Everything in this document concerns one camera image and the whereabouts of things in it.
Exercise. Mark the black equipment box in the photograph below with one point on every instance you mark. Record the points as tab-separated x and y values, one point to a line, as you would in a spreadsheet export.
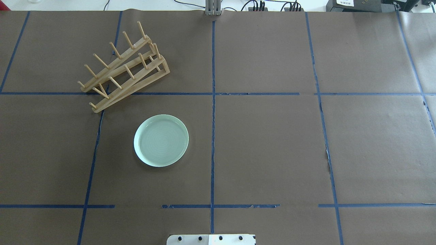
376	6

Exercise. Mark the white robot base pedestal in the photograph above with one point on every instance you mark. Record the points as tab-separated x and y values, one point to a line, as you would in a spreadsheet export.
211	239

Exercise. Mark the grey aluminium camera post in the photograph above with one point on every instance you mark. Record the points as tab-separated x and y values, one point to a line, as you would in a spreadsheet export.
213	8

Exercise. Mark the wooden dish rack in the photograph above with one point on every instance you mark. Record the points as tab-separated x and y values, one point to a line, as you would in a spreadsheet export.
139	66

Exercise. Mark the light green ceramic plate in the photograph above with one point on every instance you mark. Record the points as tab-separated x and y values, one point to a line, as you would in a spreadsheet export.
161	140

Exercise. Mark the black power strip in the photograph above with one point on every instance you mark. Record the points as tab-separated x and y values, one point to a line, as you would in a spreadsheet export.
278	6

